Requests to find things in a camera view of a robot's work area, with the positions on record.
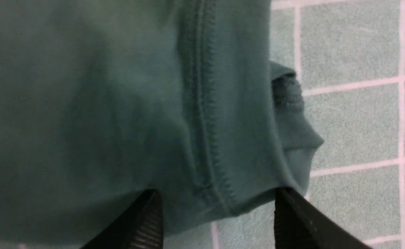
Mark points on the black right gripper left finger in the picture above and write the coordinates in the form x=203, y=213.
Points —
x=141, y=226

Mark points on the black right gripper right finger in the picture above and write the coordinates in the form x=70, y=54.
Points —
x=299, y=225

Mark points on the green long-sleeved shirt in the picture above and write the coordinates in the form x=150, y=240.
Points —
x=103, y=99

